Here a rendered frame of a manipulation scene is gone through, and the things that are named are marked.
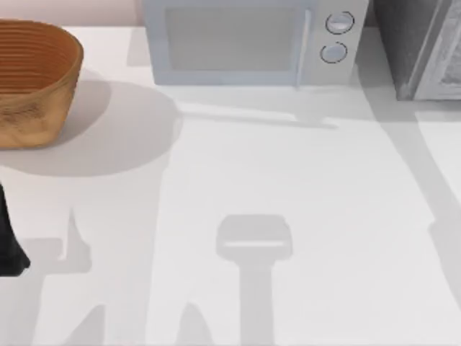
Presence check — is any microwave oven door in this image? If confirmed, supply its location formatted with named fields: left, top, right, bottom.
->
left=140, top=0, right=318, bottom=87

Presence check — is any pale microwave oven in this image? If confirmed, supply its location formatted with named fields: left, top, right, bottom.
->
left=138, top=0, right=370, bottom=87

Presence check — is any grey microwave knob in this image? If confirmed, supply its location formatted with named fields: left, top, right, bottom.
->
left=319, top=41, right=349, bottom=64

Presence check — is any white microwave knob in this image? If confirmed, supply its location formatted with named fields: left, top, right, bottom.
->
left=325, top=11, right=355, bottom=35

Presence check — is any brown wicker basket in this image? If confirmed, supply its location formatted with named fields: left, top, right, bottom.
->
left=0, top=19, right=85, bottom=149

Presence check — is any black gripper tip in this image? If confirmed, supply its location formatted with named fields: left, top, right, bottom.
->
left=0, top=184, right=32, bottom=278

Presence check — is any microwave door handle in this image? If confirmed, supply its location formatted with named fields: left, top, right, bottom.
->
left=295, top=9, right=313, bottom=89

